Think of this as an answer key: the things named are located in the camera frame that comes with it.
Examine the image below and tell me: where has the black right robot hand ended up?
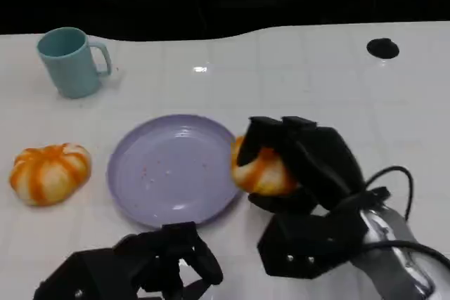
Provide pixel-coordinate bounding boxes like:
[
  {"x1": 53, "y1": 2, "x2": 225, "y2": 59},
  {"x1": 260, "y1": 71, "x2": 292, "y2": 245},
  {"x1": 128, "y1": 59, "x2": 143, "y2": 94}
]
[{"x1": 236, "y1": 115, "x2": 368, "y2": 215}]

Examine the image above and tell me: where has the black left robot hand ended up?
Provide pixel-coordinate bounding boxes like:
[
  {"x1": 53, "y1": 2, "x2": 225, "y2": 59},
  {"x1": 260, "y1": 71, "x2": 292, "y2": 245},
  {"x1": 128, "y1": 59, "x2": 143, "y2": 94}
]
[{"x1": 33, "y1": 221, "x2": 224, "y2": 300}]

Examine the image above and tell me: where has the orange and white bread roll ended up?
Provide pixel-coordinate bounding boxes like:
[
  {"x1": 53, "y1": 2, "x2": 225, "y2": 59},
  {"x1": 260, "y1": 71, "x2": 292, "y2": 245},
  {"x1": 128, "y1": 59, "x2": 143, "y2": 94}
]
[
  {"x1": 9, "y1": 142, "x2": 92, "y2": 207},
  {"x1": 230, "y1": 134, "x2": 300, "y2": 196}
]

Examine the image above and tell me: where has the lilac plate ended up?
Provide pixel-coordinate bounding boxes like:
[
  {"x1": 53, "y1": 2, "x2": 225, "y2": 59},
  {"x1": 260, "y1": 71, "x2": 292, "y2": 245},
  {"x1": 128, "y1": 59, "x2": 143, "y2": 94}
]
[{"x1": 106, "y1": 113, "x2": 244, "y2": 230}]

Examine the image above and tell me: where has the pale green mug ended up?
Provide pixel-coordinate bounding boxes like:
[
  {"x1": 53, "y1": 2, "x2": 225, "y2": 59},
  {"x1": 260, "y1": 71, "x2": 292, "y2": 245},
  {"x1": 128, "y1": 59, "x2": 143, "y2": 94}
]
[{"x1": 37, "y1": 27, "x2": 113, "y2": 100}]

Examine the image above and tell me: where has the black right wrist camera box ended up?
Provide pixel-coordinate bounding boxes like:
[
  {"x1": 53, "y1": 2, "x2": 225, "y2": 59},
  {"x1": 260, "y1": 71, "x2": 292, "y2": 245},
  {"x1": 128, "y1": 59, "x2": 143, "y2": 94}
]
[{"x1": 257, "y1": 208, "x2": 368, "y2": 280}]

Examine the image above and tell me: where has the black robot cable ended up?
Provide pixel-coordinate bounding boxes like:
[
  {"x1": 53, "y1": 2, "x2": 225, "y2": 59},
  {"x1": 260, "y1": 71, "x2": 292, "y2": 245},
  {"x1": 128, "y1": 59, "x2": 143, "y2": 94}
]
[
  {"x1": 337, "y1": 165, "x2": 414, "y2": 222},
  {"x1": 361, "y1": 239, "x2": 450, "y2": 300}
]

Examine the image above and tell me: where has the black table cable hole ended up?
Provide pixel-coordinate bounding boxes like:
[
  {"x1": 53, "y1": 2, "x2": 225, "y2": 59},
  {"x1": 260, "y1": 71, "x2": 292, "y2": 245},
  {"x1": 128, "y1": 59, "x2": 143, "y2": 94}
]
[{"x1": 366, "y1": 37, "x2": 400, "y2": 58}]

